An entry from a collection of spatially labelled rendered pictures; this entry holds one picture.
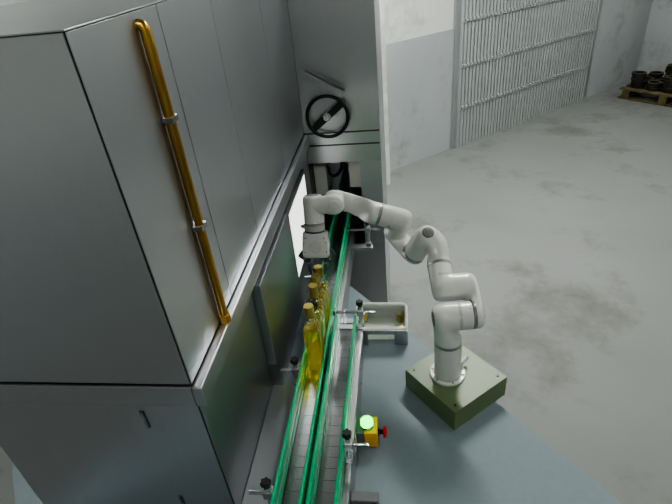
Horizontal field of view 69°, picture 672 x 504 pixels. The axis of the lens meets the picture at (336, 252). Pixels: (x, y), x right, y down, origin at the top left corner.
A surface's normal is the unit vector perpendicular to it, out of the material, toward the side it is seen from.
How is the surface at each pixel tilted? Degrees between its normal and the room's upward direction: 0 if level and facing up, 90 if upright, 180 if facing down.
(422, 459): 0
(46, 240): 90
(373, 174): 90
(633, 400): 0
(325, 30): 90
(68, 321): 90
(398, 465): 0
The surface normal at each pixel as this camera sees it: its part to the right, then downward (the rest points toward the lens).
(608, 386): -0.09, -0.84
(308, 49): -0.10, 0.54
